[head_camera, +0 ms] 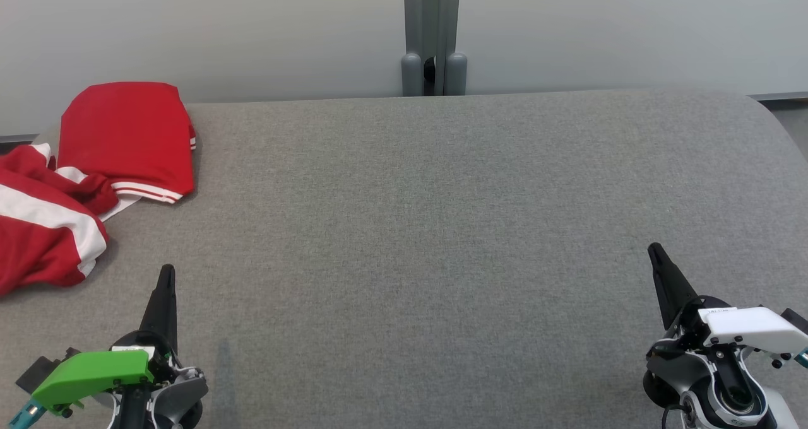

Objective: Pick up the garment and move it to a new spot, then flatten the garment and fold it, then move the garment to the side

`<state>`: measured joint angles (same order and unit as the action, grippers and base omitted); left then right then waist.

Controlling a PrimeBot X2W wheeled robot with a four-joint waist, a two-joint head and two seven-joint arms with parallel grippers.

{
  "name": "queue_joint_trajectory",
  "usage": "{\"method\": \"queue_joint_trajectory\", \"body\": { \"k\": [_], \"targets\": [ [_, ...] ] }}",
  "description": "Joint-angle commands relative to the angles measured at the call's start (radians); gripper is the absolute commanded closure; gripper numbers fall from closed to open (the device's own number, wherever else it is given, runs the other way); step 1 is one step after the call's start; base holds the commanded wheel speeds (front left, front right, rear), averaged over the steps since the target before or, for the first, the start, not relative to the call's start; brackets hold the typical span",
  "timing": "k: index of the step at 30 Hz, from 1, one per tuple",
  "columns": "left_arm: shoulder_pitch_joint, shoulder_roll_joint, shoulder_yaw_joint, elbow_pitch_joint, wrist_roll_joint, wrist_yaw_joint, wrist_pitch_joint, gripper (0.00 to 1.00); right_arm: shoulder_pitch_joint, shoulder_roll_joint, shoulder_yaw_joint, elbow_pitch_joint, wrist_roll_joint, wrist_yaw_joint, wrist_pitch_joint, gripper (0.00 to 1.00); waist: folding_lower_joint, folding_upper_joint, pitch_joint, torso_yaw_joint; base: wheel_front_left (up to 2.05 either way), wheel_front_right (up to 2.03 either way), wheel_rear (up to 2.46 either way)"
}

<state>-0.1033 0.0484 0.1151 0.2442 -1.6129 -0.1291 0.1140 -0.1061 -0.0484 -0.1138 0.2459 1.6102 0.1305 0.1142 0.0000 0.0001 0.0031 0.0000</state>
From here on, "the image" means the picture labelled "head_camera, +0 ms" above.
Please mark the teal right camera connector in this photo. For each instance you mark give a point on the teal right camera connector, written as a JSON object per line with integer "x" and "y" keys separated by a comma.
{"x": 803, "y": 358}

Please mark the teal camera connector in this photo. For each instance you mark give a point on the teal camera connector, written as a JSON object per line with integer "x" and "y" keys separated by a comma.
{"x": 803, "y": 358}
{"x": 25, "y": 414}

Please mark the red shorts with white band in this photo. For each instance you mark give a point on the red shorts with white band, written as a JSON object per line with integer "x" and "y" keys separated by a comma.
{"x": 44, "y": 233}

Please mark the red t-shirt with white sleeves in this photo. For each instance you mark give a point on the red t-shirt with white sleeves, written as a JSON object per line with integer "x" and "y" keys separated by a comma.
{"x": 126, "y": 132}

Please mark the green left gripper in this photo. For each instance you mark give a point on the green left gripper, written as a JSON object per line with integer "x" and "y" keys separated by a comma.
{"x": 88, "y": 375}

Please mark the grey metal partition post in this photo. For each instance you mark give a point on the grey metal partition post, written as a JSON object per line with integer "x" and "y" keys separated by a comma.
{"x": 434, "y": 25}

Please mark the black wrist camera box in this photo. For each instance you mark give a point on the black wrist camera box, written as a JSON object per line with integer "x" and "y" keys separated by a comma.
{"x": 44, "y": 369}
{"x": 796, "y": 320}

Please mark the grey baseboard strip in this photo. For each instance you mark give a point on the grey baseboard strip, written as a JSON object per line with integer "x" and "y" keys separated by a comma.
{"x": 16, "y": 138}

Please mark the teal left camera connector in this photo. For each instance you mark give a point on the teal left camera connector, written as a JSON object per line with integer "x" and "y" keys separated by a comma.
{"x": 25, "y": 414}

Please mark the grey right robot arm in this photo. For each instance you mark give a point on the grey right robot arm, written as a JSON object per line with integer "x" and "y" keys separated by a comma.
{"x": 694, "y": 378}

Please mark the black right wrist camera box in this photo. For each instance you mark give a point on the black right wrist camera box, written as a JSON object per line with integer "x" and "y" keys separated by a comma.
{"x": 796, "y": 320}

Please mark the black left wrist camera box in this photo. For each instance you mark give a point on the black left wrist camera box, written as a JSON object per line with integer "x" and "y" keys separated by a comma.
{"x": 44, "y": 369}

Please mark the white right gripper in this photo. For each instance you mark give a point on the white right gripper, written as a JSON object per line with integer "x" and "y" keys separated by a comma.
{"x": 751, "y": 328}

